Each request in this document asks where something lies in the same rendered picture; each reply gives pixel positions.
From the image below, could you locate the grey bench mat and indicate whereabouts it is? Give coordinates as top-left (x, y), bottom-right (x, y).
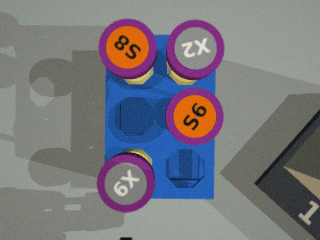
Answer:
top-left (0, 0), bottom-right (320, 240)

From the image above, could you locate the blue tube rack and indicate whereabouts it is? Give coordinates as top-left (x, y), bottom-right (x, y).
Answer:
top-left (105, 35), bottom-right (216, 199)

